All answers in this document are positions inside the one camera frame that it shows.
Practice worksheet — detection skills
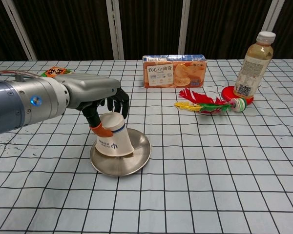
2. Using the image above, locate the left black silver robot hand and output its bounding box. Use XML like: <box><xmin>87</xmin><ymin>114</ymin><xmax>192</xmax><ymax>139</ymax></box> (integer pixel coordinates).
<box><xmin>60</xmin><ymin>73</ymin><xmax>130</xmax><ymax>138</ymax></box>

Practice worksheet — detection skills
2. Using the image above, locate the white paper cup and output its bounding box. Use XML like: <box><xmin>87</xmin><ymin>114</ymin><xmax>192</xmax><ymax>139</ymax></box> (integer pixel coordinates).
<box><xmin>94</xmin><ymin>113</ymin><xmax>135</xmax><ymax>158</ymax></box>

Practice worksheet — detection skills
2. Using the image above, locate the silver metal plate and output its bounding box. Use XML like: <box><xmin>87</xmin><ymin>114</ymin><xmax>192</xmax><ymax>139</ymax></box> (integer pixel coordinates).
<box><xmin>89</xmin><ymin>128</ymin><xmax>152</xmax><ymax>177</ymax></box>

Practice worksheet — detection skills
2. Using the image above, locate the green snack bag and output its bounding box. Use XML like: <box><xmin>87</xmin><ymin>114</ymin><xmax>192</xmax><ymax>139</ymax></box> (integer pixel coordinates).
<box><xmin>41</xmin><ymin>66</ymin><xmax>74</xmax><ymax>78</ymax></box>

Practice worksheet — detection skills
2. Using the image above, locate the orange cookie box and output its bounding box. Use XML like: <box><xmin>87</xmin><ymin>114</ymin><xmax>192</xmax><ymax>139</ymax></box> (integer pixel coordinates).
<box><xmin>142</xmin><ymin>54</ymin><xmax>207</xmax><ymax>89</ymax></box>

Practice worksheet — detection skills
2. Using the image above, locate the colourful feather shuttlecock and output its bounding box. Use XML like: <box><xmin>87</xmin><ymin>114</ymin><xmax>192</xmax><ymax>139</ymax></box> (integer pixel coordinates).
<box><xmin>173</xmin><ymin>88</ymin><xmax>247</xmax><ymax>115</ymax></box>

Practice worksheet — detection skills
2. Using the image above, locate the red round lid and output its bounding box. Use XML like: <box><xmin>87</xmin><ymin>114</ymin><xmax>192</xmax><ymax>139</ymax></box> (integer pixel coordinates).
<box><xmin>221</xmin><ymin>85</ymin><xmax>255</xmax><ymax>105</ymax></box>

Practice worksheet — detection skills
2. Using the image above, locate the light blue checked tablecloth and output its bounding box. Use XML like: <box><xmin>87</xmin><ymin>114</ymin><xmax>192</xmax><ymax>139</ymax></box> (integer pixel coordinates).
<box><xmin>0</xmin><ymin>58</ymin><xmax>293</xmax><ymax>234</ymax></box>

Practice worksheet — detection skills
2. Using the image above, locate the tea bottle with white cap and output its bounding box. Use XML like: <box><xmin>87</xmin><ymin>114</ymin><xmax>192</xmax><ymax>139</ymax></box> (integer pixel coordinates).
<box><xmin>233</xmin><ymin>31</ymin><xmax>276</xmax><ymax>98</ymax></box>

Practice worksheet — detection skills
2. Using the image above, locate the left arm wrist cable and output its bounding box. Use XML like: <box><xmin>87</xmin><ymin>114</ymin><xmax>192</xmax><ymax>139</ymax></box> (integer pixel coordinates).
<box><xmin>0</xmin><ymin>70</ymin><xmax>43</xmax><ymax>83</ymax></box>

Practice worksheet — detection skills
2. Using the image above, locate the white metal frame post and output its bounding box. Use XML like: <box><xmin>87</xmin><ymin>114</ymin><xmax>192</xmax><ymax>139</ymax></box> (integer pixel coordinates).
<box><xmin>105</xmin><ymin>0</ymin><xmax>125</xmax><ymax>60</ymax></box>
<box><xmin>1</xmin><ymin>0</ymin><xmax>38</xmax><ymax>61</ymax></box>
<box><xmin>178</xmin><ymin>0</ymin><xmax>194</xmax><ymax>56</ymax></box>
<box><xmin>258</xmin><ymin>0</ymin><xmax>285</xmax><ymax>59</ymax></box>

